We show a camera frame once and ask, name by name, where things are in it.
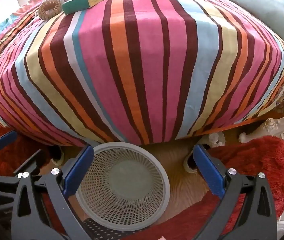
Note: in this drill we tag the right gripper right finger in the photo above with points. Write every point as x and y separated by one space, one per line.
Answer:
257 218

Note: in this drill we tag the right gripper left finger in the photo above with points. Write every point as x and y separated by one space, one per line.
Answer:
64 182

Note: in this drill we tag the white mesh trash basket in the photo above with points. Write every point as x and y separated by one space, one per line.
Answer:
125 188

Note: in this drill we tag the star pattern dark slipper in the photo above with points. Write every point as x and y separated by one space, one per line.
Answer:
100 232

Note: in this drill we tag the striped colourful bedspread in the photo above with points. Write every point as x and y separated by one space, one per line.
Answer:
139 71

